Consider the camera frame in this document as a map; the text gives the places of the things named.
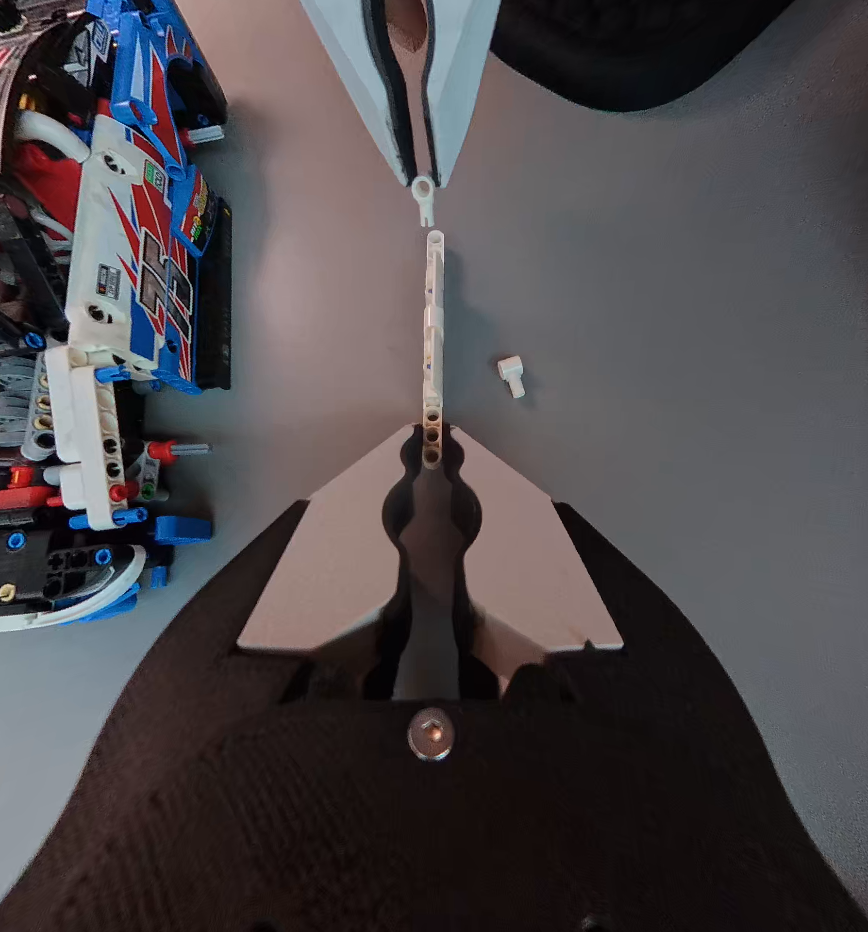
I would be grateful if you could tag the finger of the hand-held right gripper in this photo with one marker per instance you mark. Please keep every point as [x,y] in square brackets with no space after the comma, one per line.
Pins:
[463,42]
[347,42]

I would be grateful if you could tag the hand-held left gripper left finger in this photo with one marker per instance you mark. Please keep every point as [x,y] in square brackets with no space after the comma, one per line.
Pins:
[326,575]

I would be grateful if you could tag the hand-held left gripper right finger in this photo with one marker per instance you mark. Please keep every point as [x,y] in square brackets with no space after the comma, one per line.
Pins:
[536,575]

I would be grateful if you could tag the small white toy connector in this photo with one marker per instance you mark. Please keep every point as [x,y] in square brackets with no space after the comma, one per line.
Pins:
[423,213]
[516,382]

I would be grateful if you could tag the white toy brick beam assembly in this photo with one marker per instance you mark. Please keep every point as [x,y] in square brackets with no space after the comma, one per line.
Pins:
[433,328]

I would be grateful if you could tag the toy brick race car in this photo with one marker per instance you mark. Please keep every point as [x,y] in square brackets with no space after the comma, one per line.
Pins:
[116,256]

